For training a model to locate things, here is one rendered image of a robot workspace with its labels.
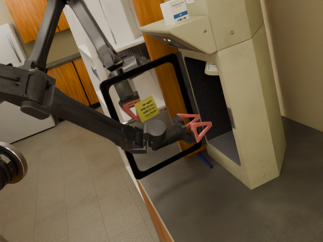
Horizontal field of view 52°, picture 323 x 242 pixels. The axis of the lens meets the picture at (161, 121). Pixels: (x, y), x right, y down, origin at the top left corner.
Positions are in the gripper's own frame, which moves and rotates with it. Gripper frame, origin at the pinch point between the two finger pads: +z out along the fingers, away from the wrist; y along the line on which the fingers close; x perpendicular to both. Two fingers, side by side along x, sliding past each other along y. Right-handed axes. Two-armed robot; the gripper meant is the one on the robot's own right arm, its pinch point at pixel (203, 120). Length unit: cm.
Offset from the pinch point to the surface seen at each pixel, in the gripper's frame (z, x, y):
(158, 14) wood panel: 2.3, -36.0, 22.0
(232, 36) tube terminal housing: 9.8, -26.4, -14.8
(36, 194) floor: -122, 115, 251
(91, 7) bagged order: -8, -46, 124
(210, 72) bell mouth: 5.9, -15.7, -2.7
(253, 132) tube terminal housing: 9.3, 3.8, -14.7
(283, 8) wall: 47, -23, 13
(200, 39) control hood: 0.3, -29.0, -15.0
